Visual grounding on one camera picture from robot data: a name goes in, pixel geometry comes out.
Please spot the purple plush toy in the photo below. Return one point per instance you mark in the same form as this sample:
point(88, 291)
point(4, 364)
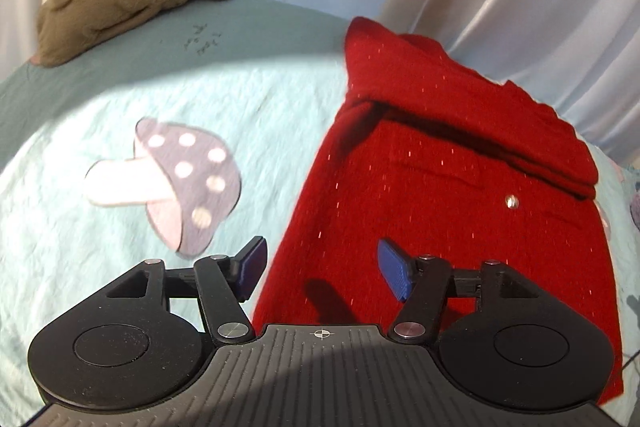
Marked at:
point(634, 208)

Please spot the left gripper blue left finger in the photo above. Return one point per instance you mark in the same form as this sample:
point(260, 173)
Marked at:
point(250, 263)

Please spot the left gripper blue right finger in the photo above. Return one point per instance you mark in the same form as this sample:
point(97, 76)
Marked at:
point(397, 268)

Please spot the red knit sweater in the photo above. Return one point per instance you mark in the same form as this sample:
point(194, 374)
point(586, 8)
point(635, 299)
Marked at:
point(442, 162)

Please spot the light green mushroom bedsheet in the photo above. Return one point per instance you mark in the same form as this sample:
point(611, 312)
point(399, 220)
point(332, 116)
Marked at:
point(132, 176)

